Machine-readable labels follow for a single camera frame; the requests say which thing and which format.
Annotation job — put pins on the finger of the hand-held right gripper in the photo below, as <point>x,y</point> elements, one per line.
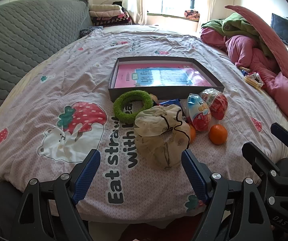
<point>256,157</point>
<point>281,133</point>

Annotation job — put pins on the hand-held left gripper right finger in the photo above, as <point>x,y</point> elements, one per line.
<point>194,173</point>

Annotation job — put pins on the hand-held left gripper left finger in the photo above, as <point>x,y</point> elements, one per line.
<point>87,173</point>

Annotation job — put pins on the orange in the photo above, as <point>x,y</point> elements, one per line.
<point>217,134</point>
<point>192,133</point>

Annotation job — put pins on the blue toy egg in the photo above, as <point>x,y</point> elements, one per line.
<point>200,116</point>

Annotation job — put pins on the red toy egg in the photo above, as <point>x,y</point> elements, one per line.
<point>219,105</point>

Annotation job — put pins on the blue cookie packet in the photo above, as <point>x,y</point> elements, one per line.
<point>169,103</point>

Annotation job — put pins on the grey cardboard box tray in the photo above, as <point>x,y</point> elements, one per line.
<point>171,93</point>

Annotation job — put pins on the beige round ball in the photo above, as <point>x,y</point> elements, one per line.
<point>154,98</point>

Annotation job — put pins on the yellow wafer snack packet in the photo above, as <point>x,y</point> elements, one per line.
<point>254,80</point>

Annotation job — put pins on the pink duvet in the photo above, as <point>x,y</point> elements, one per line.
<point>249,52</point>

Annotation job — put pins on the pink quilted mat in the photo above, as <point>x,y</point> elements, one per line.
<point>271,42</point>

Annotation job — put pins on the strawberry print bed sheet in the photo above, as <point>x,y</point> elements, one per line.
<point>58,80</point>

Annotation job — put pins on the green blanket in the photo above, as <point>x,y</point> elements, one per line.
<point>239,25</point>

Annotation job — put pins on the dark patterned cloth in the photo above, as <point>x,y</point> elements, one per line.
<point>88,31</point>

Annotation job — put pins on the grey quilted headboard cover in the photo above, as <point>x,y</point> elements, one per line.
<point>21,42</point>

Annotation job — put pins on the patterned cloth bundle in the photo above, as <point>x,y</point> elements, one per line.
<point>191,14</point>

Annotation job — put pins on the stack of folded blankets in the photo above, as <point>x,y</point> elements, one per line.
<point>108,15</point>

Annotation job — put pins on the black wall television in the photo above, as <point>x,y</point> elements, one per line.
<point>286,32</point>

